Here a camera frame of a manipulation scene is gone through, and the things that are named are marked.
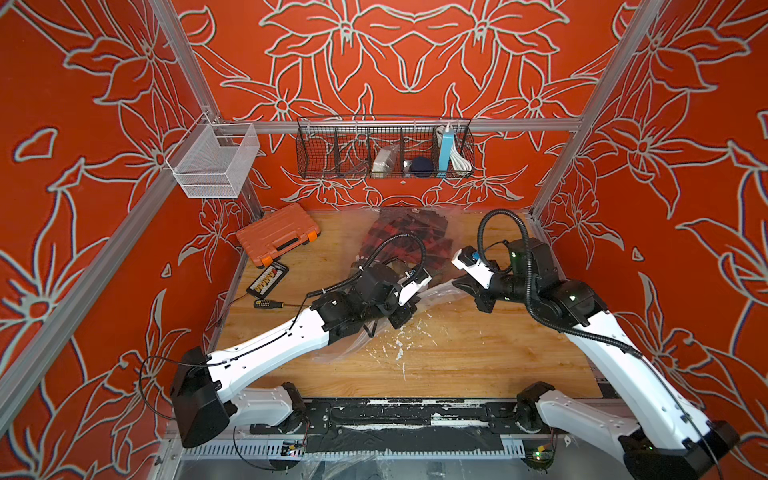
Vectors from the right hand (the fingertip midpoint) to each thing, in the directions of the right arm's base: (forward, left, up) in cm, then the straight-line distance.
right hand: (454, 278), depth 68 cm
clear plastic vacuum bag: (-1, +3, -3) cm, 5 cm away
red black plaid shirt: (+30, +7, -21) cm, 37 cm away
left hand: (-1, +9, -6) cm, 11 cm away
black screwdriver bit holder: (+14, +56, -25) cm, 63 cm away
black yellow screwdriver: (+6, +53, -25) cm, 59 cm away
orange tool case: (+30, +59, -22) cm, 70 cm away
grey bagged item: (+42, +17, +4) cm, 45 cm away
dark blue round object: (+42, +5, +1) cm, 42 cm away
